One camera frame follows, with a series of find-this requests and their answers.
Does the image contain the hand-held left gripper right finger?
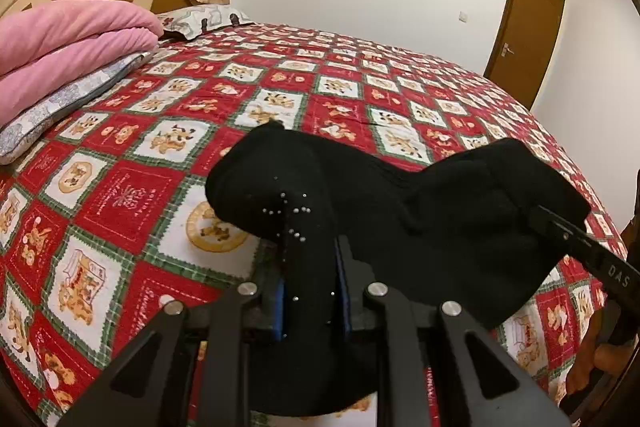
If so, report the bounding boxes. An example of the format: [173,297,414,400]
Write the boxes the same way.
[334,234,571,427]

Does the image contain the red checked printed blanket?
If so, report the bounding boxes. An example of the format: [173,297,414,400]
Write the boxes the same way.
[0,23,631,427]

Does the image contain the brown wooden door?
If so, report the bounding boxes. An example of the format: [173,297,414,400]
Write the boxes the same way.
[482,0,566,110]

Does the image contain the person's right hand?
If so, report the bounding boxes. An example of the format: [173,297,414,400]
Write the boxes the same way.
[565,307,632,403]

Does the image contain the pink folded blanket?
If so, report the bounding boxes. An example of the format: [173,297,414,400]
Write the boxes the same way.
[0,0,165,125]

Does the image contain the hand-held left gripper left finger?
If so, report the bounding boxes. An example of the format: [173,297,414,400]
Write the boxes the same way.
[57,279,287,427]

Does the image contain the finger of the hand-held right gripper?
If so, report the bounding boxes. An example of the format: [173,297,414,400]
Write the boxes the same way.
[529,205,601,260]

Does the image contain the black pants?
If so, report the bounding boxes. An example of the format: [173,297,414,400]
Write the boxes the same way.
[205,121,592,415]

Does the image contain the grey floral pillow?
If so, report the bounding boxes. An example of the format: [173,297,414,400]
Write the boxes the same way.
[0,49,158,165]

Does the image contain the grey patterned pillow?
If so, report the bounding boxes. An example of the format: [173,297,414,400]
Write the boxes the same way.
[155,4,253,42]

